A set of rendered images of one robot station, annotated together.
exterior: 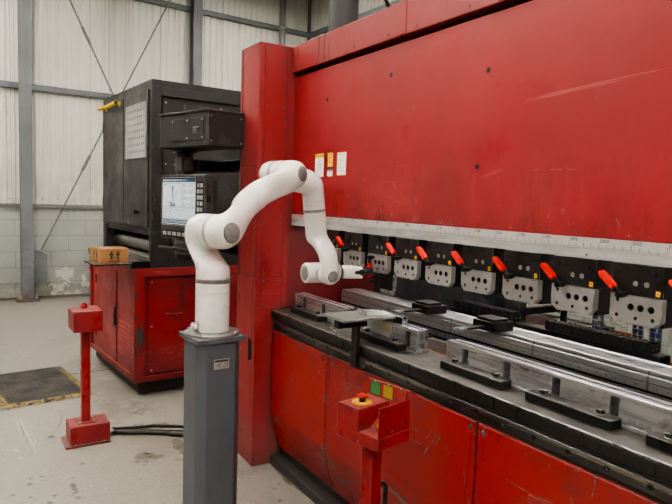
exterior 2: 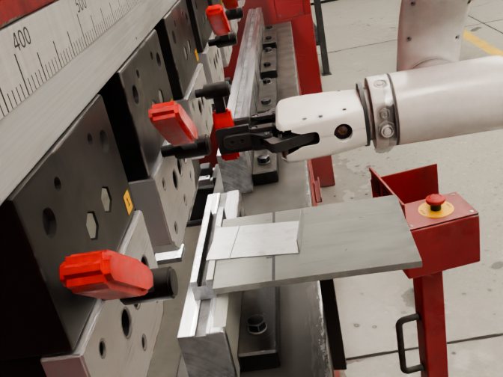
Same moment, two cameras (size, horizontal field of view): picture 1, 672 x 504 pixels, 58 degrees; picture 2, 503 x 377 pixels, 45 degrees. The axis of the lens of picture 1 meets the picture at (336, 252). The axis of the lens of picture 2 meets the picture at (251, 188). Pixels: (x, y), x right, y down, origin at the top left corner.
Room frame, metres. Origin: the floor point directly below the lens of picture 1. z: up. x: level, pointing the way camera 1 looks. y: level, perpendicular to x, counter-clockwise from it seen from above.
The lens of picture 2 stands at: (3.18, 0.30, 1.44)
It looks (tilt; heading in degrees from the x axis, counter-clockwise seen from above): 25 degrees down; 219
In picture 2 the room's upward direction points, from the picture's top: 12 degrees counter-clockwise
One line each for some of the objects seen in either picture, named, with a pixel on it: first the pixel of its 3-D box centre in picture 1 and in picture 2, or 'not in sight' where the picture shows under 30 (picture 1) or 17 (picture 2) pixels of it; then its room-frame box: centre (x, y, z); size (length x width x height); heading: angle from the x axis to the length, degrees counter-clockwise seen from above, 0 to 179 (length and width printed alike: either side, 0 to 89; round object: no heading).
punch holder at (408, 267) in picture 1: (413, 258); (183, 43); (2.50, -0.32, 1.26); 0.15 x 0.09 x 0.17; 32
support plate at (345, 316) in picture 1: (358, 315); (311, 240); (2.57, -0.11, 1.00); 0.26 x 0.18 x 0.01; 122
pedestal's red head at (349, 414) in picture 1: (373, 413); (423, 212); (2.06, -0.15, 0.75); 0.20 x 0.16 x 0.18; 43
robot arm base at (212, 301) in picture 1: (212, 307); not in sight; (2.13, 0.43, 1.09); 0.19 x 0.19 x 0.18
